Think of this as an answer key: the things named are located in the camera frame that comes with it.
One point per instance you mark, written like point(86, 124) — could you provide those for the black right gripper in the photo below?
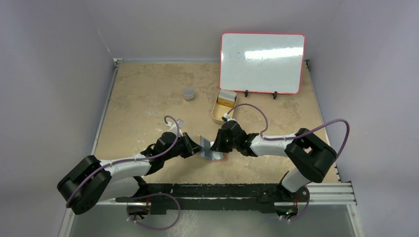
point(219, 140)

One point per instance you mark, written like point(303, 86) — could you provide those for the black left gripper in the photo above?
point(195, 148)

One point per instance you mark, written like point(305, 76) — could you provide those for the brown leather card holder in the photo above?
point(210, 155)

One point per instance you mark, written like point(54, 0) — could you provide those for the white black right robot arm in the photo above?
point(311, 156)

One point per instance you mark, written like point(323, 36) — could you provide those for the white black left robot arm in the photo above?
point(93, 180)

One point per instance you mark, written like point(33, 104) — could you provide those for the stack of cards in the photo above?
point(227, 98)

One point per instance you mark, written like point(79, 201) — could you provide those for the beige oval plastic tray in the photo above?
point(218, 111)

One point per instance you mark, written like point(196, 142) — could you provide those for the red framed whiteboard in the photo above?
point(262, 62)

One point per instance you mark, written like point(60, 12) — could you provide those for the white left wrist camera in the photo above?
point(178, 124)

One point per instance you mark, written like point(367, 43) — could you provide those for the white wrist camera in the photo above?
point(178, 124)
point(226, 117)

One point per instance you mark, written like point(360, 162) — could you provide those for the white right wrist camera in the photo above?
point(226, 117)

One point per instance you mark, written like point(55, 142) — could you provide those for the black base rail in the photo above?
point(265, 198)

